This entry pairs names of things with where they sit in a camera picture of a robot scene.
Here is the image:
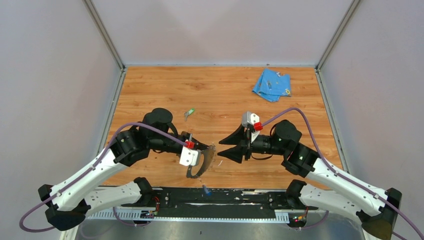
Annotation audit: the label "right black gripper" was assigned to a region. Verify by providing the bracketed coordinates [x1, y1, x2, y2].
[217, 122, 287, 164]

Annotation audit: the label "key with blue tag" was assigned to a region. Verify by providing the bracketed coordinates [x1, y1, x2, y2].
[202, 184, 212, 196]

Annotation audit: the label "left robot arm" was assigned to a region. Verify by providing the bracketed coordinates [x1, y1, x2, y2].
[38, 108, 210, 231]

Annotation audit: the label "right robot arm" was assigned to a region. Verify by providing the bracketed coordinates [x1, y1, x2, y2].
[218, 119, 402, 240]

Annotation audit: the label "key with green tag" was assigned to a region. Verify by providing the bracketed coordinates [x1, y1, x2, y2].
[184, 108, 195, 122]

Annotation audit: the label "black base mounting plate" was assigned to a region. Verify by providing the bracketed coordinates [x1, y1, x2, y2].
[125, 187, 307, 220]

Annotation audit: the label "folded blue cloth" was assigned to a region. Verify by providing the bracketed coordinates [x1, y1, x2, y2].
[252, 68, 292, 102]

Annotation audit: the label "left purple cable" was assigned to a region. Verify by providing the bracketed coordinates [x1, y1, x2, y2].
[18, 122, 196, 233]

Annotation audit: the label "purple cable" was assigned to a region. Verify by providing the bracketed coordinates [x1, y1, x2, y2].
[253, 107, 424, 240]
[18, 122, 196, 233]

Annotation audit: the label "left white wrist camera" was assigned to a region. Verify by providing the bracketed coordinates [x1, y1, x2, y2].
[179, 146, 201, 167]

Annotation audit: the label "white slotted cable duct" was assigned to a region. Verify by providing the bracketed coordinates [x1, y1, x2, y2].
[81, 210, 290, 223]

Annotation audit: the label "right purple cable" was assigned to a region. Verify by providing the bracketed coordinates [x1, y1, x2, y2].
[253, 107, 424, 240]

